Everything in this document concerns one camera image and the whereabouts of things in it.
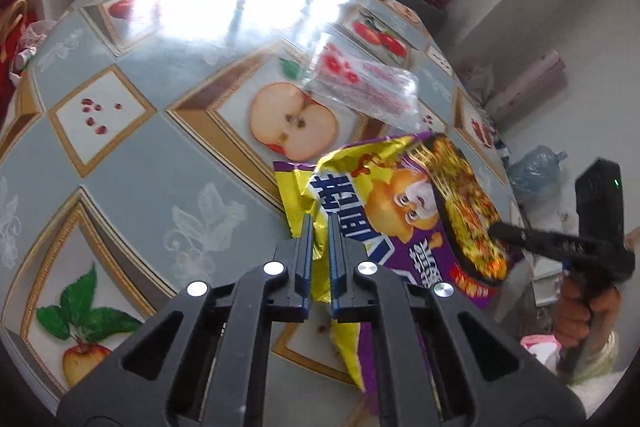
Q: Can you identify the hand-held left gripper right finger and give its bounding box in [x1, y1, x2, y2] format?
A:
[327, 213, 587, 427]

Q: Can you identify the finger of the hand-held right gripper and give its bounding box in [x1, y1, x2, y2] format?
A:
[487, 221, 577, 259]

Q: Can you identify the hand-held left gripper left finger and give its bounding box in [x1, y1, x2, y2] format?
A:
[56, 213, 315, 427]

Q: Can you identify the yellow purple snack packet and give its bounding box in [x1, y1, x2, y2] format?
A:
[272, 132, 511, 393]

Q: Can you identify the person's right forearm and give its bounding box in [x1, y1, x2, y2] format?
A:
[570, 332, 633, 408]

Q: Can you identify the person's right hand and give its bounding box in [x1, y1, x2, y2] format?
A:
[557, 279, 621, 350]

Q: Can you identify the blue water jug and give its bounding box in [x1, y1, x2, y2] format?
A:
[507, 144, 571, 208]

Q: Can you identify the clear plastic wrapper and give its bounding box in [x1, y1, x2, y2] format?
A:
[300, 32, 421, 130]

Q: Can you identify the fruit print tablecloth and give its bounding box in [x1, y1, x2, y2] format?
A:
[0, 0, 526, 427]

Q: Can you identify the red cloth bag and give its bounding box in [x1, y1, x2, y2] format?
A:
[0, 0, 31, 82]

